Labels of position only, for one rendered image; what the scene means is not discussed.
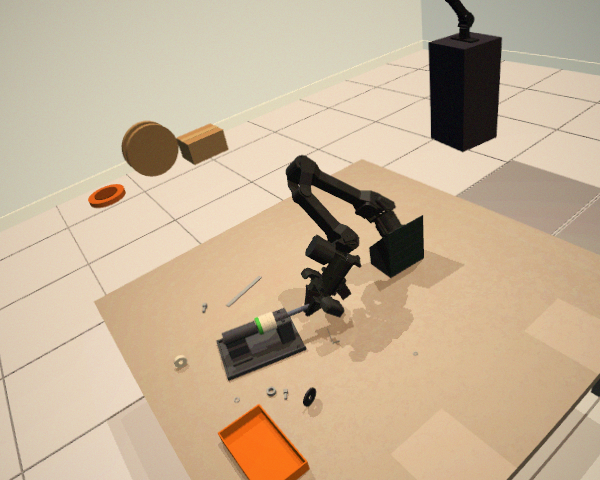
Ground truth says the orange shallow tray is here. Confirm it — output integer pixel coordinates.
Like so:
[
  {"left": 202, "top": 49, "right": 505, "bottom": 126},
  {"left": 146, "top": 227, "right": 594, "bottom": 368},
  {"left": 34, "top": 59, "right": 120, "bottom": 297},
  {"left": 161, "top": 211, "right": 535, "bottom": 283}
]
[{"left": 218, "top": 404, "right": 310, "bottom": 480}]

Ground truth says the green ring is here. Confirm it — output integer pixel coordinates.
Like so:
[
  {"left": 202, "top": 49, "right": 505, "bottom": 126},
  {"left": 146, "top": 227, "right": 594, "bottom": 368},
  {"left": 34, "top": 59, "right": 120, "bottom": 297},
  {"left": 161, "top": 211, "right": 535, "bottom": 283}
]
[{"left": 254, "top": 317, "right": 263, "bottom": 335}]

